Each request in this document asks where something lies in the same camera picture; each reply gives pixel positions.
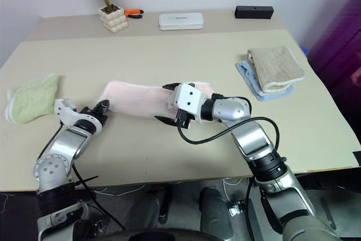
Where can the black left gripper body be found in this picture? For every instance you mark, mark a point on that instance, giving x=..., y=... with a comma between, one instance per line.
x=93, y=111

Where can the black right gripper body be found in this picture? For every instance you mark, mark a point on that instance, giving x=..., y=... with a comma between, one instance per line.
x=184, y=119

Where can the pink towel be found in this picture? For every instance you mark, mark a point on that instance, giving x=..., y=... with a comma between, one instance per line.
x=135, y=100

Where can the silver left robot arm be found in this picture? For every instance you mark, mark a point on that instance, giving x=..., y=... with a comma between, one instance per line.
x=65, y=145

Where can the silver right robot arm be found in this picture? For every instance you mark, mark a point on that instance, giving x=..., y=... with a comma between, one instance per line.
x=253, y=139

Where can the green towel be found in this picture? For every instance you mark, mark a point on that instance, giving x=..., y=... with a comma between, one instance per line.
x=34, y=97

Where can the light blue folded towel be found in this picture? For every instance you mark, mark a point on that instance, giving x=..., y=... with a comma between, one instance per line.
x=248, y=76

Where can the beige folded towel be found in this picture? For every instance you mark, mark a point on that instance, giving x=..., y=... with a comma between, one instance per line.
x=276, y=66

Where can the flat white box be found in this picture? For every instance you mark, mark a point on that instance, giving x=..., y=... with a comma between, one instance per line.
x=180, y=21

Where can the green plant in white pot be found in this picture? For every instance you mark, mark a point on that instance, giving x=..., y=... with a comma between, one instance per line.
x=112, y=21

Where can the dark rounded shape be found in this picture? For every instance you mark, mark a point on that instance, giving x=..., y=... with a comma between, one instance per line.
x=160, y=204
x=214, y=212

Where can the long black box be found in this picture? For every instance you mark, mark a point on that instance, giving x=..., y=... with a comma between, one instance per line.
x=253, y=12

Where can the small blue object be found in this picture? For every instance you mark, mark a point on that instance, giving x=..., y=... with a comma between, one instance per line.
x=304, y=50

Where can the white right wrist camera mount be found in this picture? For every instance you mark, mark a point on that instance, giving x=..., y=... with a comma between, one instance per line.
x=187, y=98

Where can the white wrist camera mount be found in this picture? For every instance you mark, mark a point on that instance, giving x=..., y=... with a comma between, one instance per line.
x=187, y=98
x=65, y=111

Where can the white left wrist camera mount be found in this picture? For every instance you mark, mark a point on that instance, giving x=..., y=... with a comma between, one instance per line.
x=65, y=111

